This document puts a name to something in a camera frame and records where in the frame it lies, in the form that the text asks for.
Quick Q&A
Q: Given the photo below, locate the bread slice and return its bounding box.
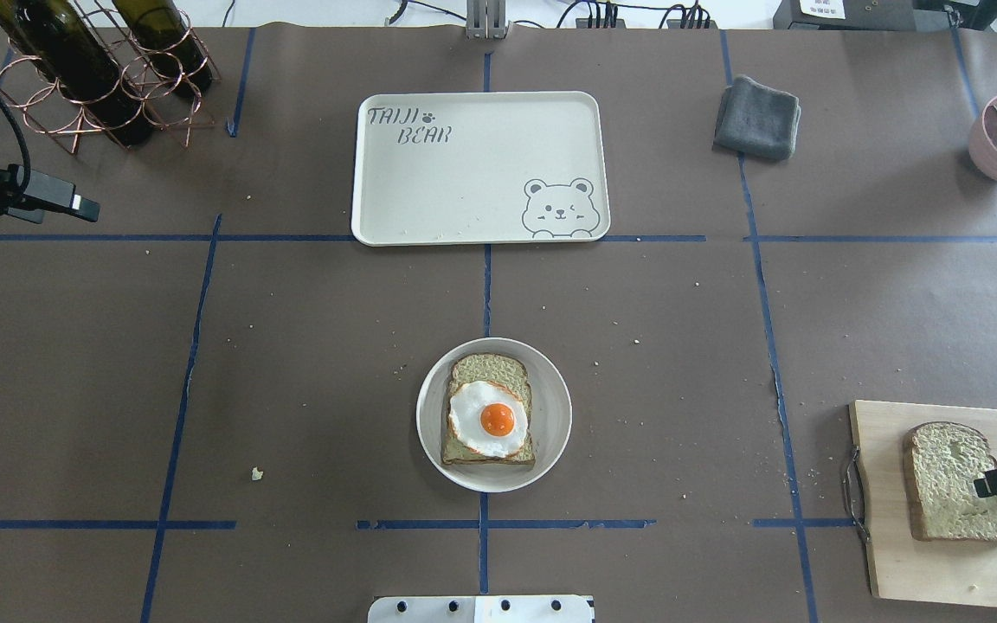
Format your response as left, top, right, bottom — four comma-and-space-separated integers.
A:
902, 421, 997, 544
441, 352, 537, 466

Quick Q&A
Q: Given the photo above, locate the white round plate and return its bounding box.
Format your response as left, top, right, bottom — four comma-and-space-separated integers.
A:
415, 337, 571, 493

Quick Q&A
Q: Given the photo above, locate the cream bear serving tray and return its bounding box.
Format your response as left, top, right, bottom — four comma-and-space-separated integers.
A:
350, 91, 612, 246

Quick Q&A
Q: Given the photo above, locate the wooden cutting board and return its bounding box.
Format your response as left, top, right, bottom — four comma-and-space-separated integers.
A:
850, 400, 997, 607

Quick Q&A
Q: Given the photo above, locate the dark green wine bottle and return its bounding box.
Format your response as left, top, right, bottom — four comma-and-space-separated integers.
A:
0, 1, 154, 147

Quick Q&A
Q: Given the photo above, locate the grey folded cloth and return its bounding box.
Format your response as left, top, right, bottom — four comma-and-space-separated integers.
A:
713, 74, 801, 161

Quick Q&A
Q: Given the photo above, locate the fried egg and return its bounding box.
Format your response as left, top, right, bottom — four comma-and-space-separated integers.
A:
447, 380, 529, 459

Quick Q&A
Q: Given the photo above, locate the copper wire bottle rack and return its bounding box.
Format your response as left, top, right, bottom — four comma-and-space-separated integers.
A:
0, 1, 219, 154

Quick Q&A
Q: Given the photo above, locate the aluminium camera post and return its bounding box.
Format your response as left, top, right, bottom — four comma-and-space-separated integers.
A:
466, 0, 510, 40

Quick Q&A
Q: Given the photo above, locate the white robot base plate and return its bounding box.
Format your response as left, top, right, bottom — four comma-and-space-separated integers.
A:
367, 594, 596, 622

